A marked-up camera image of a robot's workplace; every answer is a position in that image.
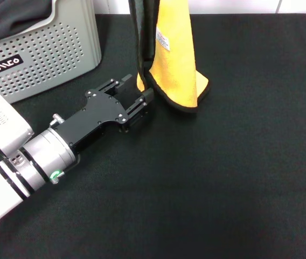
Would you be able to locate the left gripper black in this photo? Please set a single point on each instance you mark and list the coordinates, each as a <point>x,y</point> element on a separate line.
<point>99,113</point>

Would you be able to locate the black fabric box liner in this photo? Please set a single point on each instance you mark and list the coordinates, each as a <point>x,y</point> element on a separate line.
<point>13,19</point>

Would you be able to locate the black tablecloth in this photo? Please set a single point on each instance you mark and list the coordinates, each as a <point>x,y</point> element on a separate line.
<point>196,175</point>

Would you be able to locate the yellow and grey towel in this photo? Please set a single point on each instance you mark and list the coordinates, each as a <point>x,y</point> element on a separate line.
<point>174,70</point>

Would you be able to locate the grey perforated storage box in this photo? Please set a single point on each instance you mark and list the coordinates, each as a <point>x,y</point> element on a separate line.
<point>53,54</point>

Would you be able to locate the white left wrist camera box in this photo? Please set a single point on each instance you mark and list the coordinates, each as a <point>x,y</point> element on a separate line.
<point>2,121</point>

